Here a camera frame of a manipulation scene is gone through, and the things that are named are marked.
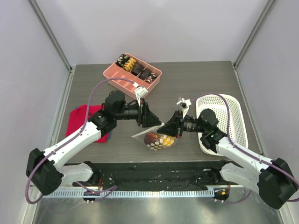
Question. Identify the red folded cloth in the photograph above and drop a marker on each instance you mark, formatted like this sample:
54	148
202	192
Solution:
70	129

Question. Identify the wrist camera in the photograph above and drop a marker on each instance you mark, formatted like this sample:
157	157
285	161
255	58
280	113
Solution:
139	92
185	104

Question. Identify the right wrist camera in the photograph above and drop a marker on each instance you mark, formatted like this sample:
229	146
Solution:
185	104

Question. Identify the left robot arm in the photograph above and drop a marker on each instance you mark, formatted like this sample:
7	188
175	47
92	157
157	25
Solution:
47	169

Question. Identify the black floral sock roll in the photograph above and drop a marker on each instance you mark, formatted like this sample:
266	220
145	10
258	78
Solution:
122	59

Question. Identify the white slotted cable duct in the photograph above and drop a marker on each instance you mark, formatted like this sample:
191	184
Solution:
77	193

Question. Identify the blue folded cloth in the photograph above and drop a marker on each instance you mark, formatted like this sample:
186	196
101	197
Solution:
109	135

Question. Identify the black spotted sock roll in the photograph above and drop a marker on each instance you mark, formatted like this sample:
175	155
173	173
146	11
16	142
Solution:
151	78

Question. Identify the dark red fake fruit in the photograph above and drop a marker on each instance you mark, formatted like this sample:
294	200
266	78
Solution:
151	138

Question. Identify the left aluminium frame post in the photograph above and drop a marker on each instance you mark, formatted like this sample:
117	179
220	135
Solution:
46	27

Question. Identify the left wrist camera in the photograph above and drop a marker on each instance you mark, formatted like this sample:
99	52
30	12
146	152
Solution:
139	92

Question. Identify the dark brown sock roll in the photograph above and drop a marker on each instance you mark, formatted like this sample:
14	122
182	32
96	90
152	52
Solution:
137	69

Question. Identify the white perforated basket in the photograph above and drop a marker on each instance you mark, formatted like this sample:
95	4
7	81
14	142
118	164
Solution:
229	114

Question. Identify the yellow black sock roll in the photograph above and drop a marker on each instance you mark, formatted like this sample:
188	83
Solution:
129	64

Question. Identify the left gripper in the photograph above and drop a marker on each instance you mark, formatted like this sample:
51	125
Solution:
151	120

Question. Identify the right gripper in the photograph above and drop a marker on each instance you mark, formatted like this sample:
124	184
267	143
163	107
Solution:
180	124

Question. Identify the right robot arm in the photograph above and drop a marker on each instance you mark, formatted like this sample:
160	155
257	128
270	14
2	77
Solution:
271	179

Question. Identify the clear zip top bag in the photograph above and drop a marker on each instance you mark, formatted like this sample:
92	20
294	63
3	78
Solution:
140	136

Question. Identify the right aluminium frame post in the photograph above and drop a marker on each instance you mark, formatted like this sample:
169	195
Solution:
255	30

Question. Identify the pink divided tray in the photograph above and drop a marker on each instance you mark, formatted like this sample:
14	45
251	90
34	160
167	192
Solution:
115	71

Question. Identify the aluminium frame post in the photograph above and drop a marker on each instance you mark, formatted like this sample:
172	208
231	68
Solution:
255	30
46	27

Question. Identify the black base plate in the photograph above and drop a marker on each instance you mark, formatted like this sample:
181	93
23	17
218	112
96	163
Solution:
158	176

